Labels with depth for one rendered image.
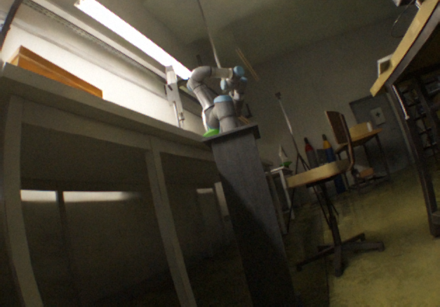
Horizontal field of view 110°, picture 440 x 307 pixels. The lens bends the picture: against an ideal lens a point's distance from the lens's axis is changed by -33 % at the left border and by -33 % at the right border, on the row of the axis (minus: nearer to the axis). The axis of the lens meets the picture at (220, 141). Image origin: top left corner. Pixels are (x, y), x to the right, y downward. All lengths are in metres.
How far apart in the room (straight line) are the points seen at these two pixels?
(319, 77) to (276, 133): 2.01
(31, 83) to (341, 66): 6.79
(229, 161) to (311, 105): 5.57
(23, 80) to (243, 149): 0.80
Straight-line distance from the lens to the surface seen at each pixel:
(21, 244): 0.51
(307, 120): 6.30
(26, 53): 0.68
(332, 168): 1.32
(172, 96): 1.13
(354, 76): 6.82
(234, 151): 0.94
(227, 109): 1.05
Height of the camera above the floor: 0.57
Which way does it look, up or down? 15 degrees up
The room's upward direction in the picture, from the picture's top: 15 degrees counter-clockwise
